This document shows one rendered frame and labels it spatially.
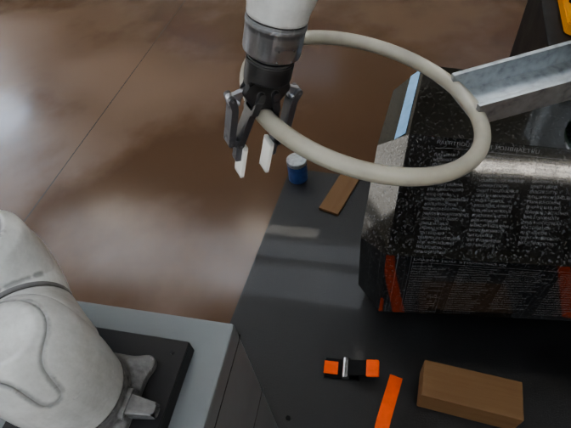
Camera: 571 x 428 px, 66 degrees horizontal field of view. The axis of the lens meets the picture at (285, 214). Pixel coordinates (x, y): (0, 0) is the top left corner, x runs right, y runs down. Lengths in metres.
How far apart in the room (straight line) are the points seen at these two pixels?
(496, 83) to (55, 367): 0.97
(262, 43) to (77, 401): 0.57
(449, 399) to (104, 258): 1.56
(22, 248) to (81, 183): 1.85
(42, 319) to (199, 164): 1.85
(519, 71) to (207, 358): 0.88
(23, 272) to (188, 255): 1.32
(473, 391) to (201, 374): 0.97
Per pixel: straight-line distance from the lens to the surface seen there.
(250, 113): 0.73
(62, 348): 0.68
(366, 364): 1.65
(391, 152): 1.26
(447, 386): 1.59
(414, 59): 1.07
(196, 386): 0.88
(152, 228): 2.22
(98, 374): 0.74
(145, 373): 0.86
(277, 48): 0.65
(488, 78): 1.07
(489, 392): 1.61
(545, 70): 1.13
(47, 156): 2.93
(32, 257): 0.81
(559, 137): 1.31
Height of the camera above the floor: 1.60
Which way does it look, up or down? 50 degrees down
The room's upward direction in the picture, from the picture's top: 9 degrees counter-clockwise
